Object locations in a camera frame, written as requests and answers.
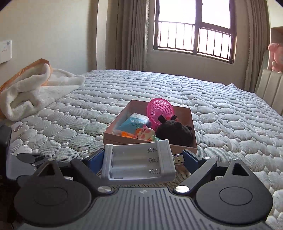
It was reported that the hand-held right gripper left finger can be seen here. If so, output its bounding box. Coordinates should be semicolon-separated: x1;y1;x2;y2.
35;149;113;194

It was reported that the beige padded headboard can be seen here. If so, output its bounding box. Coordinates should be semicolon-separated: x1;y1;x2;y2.
254;69;283;115

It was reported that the quilted bed mattress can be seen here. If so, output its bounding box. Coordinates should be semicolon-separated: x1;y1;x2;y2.
0;70;283;222

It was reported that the beige smartphone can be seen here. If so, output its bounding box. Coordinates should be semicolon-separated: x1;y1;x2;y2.
9;123;28;142

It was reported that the black plush toy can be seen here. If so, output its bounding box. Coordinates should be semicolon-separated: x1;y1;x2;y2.
156;115;195;146

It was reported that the grey green upright panel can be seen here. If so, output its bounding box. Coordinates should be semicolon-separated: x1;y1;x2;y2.
256;50;273;73

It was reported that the white battery charger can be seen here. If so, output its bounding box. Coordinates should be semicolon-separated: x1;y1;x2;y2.
101;139;186;183

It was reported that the brown framed window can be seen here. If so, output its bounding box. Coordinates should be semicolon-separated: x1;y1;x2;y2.
152;0;236;64

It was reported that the white wall control panel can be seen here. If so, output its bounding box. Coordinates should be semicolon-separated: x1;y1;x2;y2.
0;39;12;64

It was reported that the grey curtain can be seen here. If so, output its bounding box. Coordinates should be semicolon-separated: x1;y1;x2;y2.
106;0;156;72
232;0;271;93

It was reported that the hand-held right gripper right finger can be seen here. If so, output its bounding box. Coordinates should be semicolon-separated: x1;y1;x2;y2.
174;149;255;194

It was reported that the blue tissue packet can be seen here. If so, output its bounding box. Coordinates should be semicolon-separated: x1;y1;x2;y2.
116;113;151;134

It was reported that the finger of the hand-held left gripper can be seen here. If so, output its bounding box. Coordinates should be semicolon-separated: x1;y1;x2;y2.
16;153;46;167

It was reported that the yellow pink cartoon toy cup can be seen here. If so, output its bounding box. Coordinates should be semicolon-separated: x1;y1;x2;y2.
135;125;160;142

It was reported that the pink plastic mesh basket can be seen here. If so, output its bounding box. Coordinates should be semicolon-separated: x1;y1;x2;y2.
147;98;177;131

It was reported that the pink plush rabbit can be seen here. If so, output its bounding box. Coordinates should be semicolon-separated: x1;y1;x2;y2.
267;43;283;73

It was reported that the cream overhead cabinet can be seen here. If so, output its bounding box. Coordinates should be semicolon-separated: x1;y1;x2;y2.
270;0;283;30

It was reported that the pink cardboard box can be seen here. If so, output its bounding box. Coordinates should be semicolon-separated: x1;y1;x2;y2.
103;99;198;155

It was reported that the white fleece blanket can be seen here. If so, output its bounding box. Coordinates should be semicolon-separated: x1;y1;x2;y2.
0;59;85;122

